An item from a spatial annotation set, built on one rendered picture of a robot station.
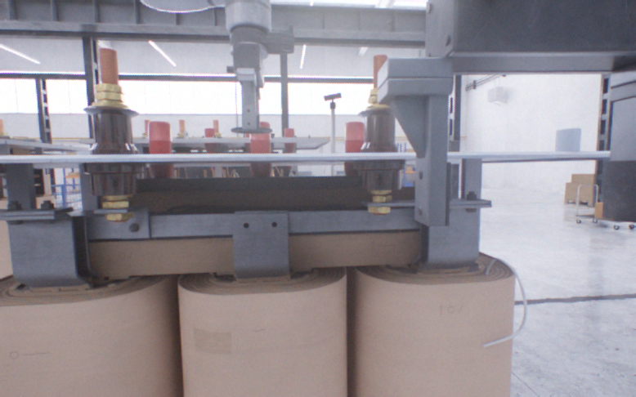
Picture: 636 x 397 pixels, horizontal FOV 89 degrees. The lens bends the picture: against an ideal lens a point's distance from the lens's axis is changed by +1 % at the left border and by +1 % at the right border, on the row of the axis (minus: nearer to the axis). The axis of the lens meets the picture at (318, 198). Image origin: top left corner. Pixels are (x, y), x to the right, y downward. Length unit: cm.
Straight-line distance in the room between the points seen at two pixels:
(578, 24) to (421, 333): 69
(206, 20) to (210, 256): 879
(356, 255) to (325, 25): 844
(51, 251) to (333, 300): 60
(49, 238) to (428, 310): 82
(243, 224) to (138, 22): 921
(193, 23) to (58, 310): 891
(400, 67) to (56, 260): 78
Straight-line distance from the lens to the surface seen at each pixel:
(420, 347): 84
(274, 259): 73
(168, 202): 113
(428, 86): 21
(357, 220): 79
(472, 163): 90
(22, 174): 96
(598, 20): 26
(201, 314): 77
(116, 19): 1005
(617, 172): 30
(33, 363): 92
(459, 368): 90
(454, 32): 22
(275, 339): 76
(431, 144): 21
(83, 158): 62
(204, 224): 79
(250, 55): 66
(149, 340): 89
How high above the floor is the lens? 133
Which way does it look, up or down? 5 degrees down
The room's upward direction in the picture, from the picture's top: 1 degrees counter-clockwise
